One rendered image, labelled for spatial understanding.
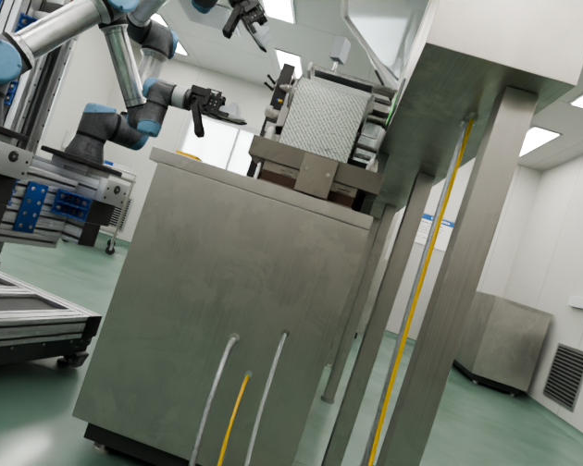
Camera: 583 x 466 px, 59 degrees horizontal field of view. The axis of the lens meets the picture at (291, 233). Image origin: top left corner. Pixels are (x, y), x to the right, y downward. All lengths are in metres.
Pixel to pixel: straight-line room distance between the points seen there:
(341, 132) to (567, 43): 0.91
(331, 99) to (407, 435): 1.14
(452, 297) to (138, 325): 0.92
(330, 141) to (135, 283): 0.76
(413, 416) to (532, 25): 0.68
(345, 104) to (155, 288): 0.84
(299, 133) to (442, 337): 0.99
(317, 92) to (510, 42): 0.92
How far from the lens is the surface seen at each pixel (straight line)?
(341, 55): 2.44
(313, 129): 1.73
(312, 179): 1.48
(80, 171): 2.14
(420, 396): 0.96
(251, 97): 7.69
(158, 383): 1.54
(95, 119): 2.18
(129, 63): 1.94
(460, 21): 0.95
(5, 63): 1.70
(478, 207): 0.95
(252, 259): 1.44
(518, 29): 0.97
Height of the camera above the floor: 0.75
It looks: 1 degrees up
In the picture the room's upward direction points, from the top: 18 degrees clockwise
